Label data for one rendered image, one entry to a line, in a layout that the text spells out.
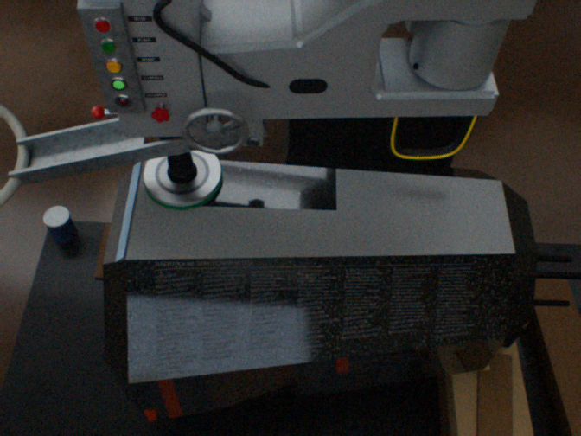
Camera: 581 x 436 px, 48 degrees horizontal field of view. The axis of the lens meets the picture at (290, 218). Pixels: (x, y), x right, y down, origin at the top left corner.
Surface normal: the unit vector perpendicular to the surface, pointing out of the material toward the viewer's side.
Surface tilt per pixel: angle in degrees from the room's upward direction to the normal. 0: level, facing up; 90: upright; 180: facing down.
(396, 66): 0
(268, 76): 90
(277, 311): 45
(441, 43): 90
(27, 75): 0
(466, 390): 0
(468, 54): 90
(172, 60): 90
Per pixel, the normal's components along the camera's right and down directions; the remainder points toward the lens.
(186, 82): 0.04, 0.84
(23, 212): 0.02, -0.55
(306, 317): 0.04, 0.20
